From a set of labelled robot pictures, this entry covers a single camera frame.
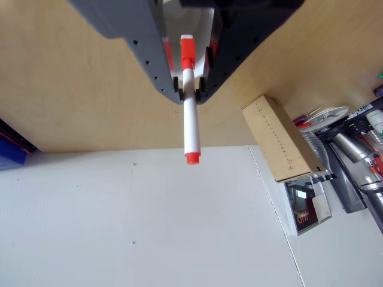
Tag white marker pen red cap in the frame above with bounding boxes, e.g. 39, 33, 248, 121
180, 34, 200, 166

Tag steel cup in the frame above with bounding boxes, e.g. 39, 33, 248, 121
332, 133, 375, 164

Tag white mug red heart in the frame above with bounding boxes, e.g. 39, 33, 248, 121
161, 0, 217, 81

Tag brown cardboard box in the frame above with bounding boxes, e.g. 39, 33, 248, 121
241, 94, 327, 183

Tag clear plastic bottle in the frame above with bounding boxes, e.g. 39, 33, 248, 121
302, 130, 330, 176

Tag small white bottle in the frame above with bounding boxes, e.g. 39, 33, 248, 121
366, 109, 383, 134

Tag blue flat box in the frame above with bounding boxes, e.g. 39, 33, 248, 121
0, 131, 28, 171

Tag red scissors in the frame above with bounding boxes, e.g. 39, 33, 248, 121
370, 154, 383, 181

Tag clear sign holder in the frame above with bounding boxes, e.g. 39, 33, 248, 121
284, 178, 333, 237

